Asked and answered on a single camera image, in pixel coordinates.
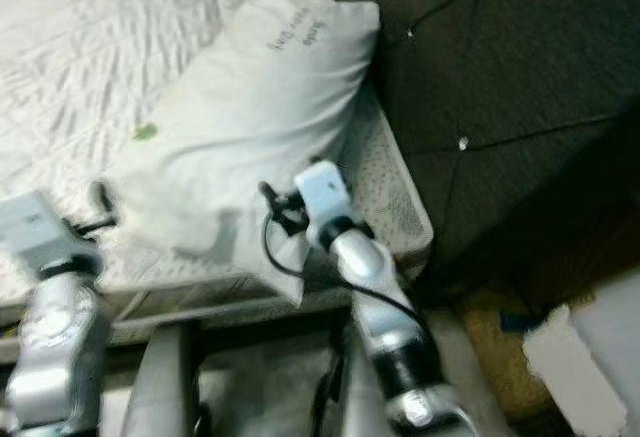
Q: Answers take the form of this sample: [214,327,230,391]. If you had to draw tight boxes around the white pillow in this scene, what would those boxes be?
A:
[103,0,382,309]

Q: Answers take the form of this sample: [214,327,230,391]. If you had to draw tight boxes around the grey bed base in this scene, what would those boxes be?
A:
[0,277,361,363]

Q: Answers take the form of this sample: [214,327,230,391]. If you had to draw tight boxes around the white quilted mattress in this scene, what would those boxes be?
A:
[0,0,438,318]

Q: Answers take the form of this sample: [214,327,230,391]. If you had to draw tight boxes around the grey left robot leg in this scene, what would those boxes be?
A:
[133,320,203,437]

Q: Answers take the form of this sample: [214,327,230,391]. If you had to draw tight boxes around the dark tufted headboard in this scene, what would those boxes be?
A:
[315,0,640,303]

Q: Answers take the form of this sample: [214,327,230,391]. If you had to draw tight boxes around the tan floor mat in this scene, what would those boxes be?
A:
[458,285,566,426]

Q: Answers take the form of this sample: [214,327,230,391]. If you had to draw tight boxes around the white box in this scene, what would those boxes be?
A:
[523,282,640,437]

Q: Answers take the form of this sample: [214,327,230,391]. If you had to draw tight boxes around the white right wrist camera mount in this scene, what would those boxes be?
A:
[293,159,352,250]

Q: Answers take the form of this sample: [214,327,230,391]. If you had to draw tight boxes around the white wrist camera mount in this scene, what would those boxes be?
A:
[293,159,352,250]
[0,190,83,280]

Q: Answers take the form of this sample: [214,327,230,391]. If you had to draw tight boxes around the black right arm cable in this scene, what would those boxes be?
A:
[263,212,433,330]

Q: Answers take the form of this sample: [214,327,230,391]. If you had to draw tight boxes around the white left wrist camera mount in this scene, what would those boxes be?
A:
[0,190,83,280]

